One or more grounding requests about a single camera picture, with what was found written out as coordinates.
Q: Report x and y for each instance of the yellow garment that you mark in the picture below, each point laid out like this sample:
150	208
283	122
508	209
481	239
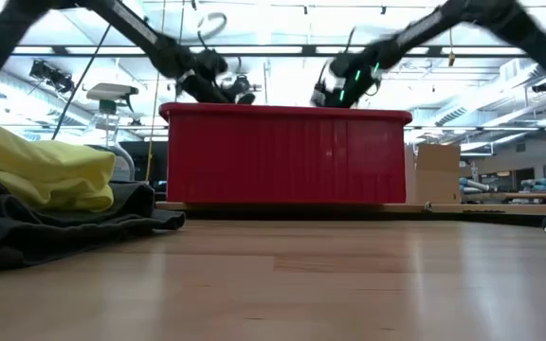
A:
41	166

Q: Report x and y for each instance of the dark grey garment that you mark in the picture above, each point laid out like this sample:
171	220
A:
41	237

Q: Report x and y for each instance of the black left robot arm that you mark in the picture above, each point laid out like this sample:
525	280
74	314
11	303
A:
131	28

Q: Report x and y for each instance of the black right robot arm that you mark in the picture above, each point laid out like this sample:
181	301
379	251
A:
420	28

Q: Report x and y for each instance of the red plastic bin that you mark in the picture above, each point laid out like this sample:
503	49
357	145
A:
282	156

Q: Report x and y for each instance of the black overhead crossbar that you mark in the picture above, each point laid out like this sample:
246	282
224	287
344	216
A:
308	50

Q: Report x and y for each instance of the clear spray bottle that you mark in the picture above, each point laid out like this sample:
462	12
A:
112	92

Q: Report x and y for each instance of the black computer monitor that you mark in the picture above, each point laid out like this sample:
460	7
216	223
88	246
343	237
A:
135	161

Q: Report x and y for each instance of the cardboard box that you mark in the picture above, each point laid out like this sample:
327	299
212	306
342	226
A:
436	173

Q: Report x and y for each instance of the black ceiling spotlight cluster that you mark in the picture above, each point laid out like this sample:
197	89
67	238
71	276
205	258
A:
52	77

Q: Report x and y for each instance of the black ceiling speaker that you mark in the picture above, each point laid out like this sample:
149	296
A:
543	86

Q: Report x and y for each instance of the black overhead camera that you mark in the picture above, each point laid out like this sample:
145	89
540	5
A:
242	85

